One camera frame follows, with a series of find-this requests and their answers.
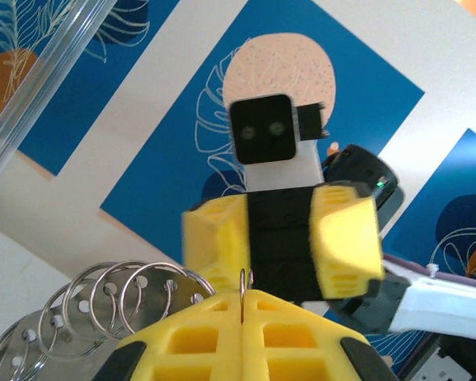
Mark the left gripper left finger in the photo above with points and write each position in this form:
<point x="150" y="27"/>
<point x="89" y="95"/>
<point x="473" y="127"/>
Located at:
<point x="198" y="349"/>

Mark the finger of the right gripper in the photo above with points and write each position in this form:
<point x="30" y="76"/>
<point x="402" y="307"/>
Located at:
<point x="349" y="238"/>
<point x="218" y="238"/>

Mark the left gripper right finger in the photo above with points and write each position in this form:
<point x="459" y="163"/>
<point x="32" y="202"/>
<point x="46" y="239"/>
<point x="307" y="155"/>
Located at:
<point x="293" y="349"/>

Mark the metal keyring with split rings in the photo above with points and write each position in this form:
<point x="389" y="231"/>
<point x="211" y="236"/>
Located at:
<point x="154" y="285"/>

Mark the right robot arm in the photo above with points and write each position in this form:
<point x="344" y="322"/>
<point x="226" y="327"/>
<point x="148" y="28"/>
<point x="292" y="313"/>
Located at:
<point x="440" y="305"/>

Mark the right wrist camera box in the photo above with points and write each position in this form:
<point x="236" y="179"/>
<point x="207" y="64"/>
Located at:
<point x="262" y="131"/>

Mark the aluminium side rail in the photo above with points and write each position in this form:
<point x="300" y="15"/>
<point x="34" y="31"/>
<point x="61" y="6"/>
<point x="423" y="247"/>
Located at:
<point x="448" y="365"/>

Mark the aluminium frame post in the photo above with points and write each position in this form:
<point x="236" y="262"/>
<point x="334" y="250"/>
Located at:
<point x="35" y="79"/>

